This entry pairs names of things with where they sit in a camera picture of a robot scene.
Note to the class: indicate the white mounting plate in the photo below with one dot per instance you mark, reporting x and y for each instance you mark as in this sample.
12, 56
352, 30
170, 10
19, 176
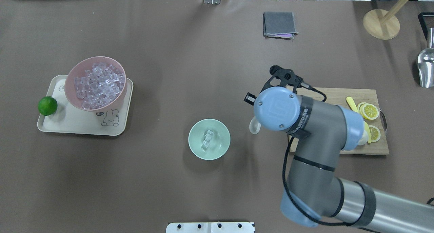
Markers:
211, 227

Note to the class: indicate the wooden cutting board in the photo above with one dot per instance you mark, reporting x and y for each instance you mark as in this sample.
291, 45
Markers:
378, 145

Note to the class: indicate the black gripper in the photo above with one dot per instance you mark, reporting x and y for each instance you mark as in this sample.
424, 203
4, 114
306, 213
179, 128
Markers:
250, 98

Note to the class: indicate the mint green bowl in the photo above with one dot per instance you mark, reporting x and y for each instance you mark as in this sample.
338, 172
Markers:
219, 145

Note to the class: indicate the pink bowl with ice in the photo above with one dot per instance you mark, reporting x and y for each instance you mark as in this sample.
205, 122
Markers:
96, 84

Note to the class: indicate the clear ice cube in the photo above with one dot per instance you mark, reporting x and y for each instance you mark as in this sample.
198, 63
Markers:
207, 139

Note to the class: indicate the green lime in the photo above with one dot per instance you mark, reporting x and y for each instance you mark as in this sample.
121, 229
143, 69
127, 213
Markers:
47, 106

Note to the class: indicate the folded grey cloth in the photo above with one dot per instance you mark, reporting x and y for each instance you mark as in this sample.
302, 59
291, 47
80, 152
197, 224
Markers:
279, 25

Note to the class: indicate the cream serving tray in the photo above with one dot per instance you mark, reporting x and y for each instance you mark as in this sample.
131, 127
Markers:
71, 120

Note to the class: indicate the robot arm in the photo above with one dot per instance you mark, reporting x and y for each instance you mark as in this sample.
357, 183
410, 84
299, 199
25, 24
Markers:
317, 133

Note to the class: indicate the wooden mug tree stand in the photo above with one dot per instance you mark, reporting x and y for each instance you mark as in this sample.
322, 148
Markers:
383, 24

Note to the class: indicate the white ceramic spoon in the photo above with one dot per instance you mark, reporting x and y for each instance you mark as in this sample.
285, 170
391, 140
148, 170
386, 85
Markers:
254, 126

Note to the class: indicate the metal ice scoop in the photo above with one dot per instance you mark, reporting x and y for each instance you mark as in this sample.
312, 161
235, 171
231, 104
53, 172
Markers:
425, 62

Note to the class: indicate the lemon slice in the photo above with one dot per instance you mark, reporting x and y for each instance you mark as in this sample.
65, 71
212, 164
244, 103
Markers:
368, 111
375, 133

